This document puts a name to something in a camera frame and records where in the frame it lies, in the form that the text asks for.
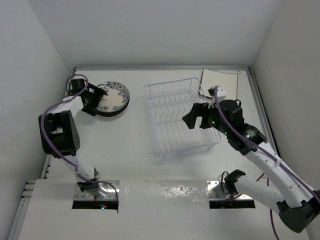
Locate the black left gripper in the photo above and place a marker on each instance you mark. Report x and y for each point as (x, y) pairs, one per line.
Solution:
(97, 94)

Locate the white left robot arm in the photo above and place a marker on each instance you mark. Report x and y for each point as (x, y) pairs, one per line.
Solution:
(59, 134)

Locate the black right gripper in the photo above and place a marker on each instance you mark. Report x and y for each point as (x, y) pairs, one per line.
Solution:
(198, 109)

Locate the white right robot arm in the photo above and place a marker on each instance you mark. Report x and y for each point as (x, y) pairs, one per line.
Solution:
(296, 203)

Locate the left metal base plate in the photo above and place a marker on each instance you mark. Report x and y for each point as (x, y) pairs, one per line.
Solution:
(107, 191)

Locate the white wire dish rack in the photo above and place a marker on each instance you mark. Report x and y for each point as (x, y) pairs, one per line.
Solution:
(167, 104)

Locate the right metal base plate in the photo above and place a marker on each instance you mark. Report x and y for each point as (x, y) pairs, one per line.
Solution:
(215, 193)

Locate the metal base plate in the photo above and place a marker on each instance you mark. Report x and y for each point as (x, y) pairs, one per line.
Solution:
(215, 193)
(107, 191)

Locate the dark red round plate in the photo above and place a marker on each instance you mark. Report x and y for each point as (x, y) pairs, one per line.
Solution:
(111, 108)

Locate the black white speckled plate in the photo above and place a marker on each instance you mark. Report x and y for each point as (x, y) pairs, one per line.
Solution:
(117, 93)

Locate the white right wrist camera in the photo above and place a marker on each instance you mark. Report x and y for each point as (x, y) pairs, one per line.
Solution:
(217, 93)

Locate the red floral round plate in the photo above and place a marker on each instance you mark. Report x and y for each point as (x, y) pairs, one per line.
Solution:
(108, 115)

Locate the square grey plate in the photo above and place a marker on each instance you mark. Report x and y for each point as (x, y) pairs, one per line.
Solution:
(212, 78)

